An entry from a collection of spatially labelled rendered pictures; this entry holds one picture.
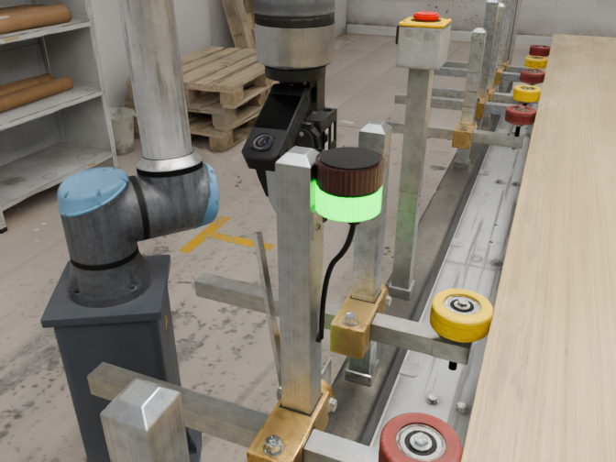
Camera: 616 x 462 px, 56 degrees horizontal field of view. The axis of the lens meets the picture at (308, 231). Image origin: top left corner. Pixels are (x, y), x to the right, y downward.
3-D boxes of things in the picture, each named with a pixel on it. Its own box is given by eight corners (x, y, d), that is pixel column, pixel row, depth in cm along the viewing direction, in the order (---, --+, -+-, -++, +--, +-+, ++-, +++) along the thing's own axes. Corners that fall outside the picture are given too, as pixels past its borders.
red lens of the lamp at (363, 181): (304, 189, 50) (304, 165, 49) (329, 165, 55) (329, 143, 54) (371, 200, 48) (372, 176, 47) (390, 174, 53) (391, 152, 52)
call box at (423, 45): (395, 71, 93) (399, 21, 90) (405, 63, 99) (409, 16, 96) (438, 75, 91) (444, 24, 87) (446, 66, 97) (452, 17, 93)
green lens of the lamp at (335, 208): (304, 214, 51) (304, 192, 50) (328, 190, 56) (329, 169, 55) (369, 226, 49) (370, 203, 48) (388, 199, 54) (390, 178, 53)
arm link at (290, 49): (317, 30, 59) (235, 25, 63) (317, 78, 62) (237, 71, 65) (346, 18, 67) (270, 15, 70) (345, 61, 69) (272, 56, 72)
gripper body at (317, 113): (338, 152, 75) (340, 58, 70) (313, 176, 68) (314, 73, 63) (285, 145, 78) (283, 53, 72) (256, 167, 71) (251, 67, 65)
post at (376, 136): (346, 402, 96) (358, 125, 74) (353, 389, 99) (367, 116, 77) (367, 408, 95) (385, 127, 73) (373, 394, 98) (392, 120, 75)
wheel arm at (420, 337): (195, 301, 94) (192, 279, 92) (206, 290, 97) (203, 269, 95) (466, 370, 79) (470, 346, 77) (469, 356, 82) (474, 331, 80)
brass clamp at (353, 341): (325, 350, 83) (325, 323, 81) (355, 301, 94) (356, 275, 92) (366, 361, 81) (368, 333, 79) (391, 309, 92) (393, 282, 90)
